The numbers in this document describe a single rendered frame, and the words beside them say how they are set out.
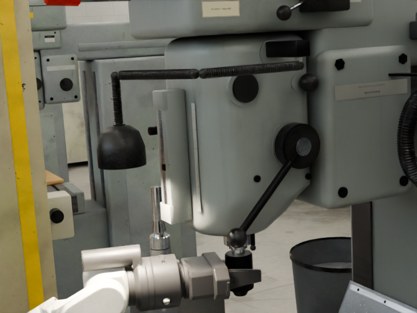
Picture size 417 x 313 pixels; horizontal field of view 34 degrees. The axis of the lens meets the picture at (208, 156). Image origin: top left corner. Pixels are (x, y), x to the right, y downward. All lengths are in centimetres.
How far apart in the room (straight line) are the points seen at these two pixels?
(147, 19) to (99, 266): 40
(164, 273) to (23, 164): 172
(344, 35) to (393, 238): 48
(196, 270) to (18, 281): 182
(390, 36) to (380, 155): 20
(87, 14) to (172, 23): 949
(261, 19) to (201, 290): 44
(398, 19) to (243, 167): 37
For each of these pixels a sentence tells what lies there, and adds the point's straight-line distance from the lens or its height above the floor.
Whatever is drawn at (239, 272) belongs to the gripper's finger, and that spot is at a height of 124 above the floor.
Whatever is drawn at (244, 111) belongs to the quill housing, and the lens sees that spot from 102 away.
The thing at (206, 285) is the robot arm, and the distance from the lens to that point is 112.
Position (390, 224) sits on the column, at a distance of 141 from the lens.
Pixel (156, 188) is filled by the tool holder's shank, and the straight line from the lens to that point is 151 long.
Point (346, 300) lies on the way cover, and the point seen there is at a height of 105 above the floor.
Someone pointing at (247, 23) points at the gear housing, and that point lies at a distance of 99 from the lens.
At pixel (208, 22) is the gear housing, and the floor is 165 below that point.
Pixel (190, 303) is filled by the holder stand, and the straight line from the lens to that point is 144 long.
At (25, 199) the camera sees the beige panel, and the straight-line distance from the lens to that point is 280.
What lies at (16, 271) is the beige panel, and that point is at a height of 76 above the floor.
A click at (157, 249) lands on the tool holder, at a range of 153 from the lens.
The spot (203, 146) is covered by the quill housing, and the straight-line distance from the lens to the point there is 103.
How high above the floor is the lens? 162
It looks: 10 degrees down
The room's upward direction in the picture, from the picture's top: 3 degrees counter-clockwise
